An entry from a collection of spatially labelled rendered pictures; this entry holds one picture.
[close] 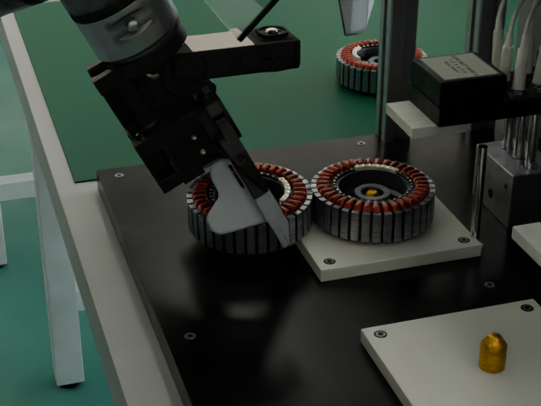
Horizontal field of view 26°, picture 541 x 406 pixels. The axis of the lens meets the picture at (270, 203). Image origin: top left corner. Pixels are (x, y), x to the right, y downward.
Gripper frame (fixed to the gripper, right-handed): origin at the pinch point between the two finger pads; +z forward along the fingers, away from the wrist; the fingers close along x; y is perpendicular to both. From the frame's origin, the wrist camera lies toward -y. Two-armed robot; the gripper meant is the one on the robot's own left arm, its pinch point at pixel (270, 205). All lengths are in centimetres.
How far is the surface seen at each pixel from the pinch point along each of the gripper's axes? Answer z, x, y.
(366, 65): 11.5, -33.5, -19.4
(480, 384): 4.8, 27.8, -5.7
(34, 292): 66, -123, 48
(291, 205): -1.3, 3.9, -1.6
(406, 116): -1.8, 2.0, -14.3
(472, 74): -3.0, 3.9, -20.7
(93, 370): 69, -92, 42
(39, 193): 30, -88, 29
